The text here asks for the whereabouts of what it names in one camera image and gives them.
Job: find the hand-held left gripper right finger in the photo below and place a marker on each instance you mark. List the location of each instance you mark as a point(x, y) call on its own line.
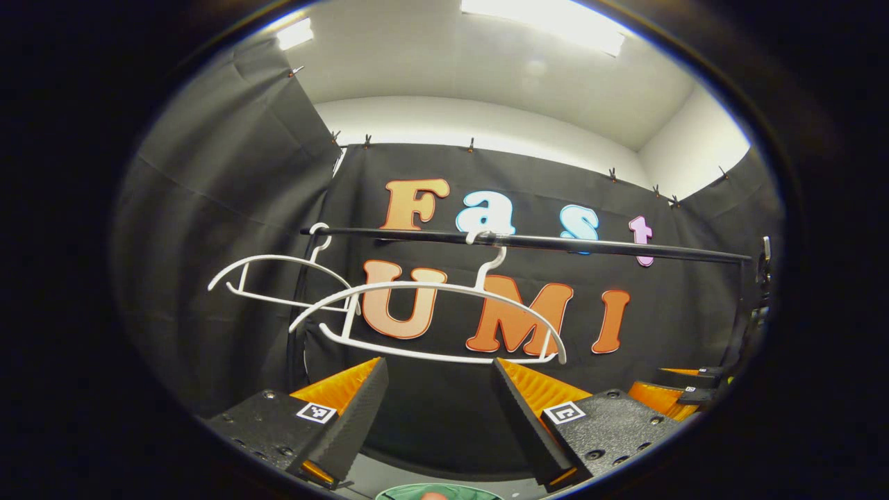
point(531, 423)

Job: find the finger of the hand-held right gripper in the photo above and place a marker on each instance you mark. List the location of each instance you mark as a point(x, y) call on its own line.
point(660, 399)
point(694, 376)

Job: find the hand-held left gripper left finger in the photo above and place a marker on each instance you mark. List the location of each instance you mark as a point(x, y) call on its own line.
point(351, 423)

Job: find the green laundry hamper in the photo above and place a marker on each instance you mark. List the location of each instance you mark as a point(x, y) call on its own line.
point(403, 493)

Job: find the white clothes hanger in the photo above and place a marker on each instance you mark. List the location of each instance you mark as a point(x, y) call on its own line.
point(430, 287)
point(278, 258)

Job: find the black backdrop cloth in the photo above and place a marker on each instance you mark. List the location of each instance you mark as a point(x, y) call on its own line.
point(229, 243)

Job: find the large ceiling light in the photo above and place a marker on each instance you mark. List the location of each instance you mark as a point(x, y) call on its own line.
point(549, 21)

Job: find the small ceiling light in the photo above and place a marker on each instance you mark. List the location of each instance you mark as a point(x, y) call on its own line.
point(295, 33)

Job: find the black clothes rail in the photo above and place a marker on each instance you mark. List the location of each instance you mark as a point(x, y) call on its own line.
point(590, 243)

